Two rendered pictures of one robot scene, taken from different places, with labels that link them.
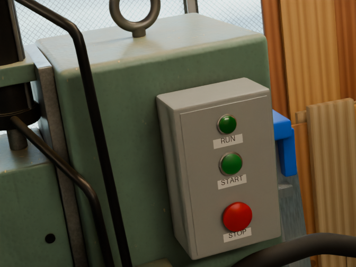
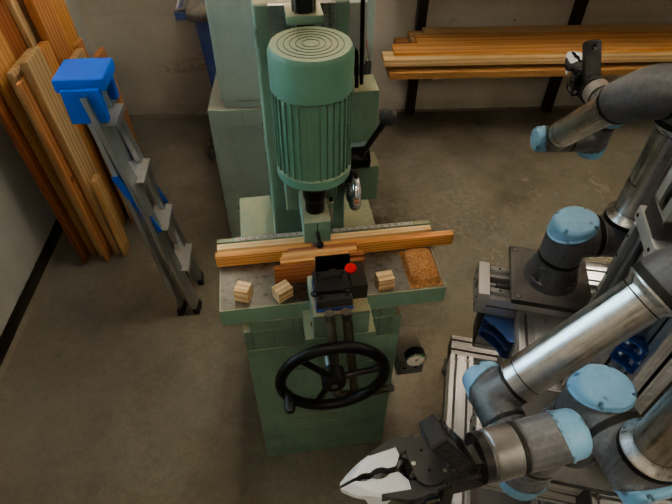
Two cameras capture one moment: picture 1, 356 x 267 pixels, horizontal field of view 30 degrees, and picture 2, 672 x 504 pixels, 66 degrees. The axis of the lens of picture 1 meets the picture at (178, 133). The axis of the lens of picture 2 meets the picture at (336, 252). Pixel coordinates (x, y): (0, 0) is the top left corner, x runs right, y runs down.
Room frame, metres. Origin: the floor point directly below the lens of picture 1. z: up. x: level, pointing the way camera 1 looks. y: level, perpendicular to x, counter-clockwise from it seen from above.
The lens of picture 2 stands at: (0.49, 1.31, 1.95)
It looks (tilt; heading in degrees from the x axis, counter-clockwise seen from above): 46 degrees down; 277
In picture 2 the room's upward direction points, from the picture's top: 1 degrees clockwise
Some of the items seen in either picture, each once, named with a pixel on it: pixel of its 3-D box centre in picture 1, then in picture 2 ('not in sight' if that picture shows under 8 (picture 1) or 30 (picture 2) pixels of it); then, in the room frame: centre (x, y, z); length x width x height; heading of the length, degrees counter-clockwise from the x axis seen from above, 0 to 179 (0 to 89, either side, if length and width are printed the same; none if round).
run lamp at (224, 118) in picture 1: (227, 124); not in sight; (0.59, -0.05, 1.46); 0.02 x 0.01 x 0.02; 106
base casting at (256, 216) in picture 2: not in sight; (312, 259); (0.71, 0.19, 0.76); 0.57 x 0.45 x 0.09; 106
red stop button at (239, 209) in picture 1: (237, 216); not in sight; (0.59, -0.05, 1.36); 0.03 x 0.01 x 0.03; 106
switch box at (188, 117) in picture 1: (220, 167); (352, 27); (0.62, -0.04, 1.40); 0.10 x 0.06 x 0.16; 106
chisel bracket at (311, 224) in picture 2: not in sight; (315, 216); (0.67, 0.29, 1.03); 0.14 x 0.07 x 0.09; 106
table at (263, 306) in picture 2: not in sight; (332, 289); (0.61, 0.40, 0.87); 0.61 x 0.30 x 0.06; 16
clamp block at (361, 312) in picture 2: not in sight; (337, 303); (0.59, 0.48, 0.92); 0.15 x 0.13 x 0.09; 16
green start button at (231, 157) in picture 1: (231, 164); not in sight; (0.59, -0.05, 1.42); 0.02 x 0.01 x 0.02; 106
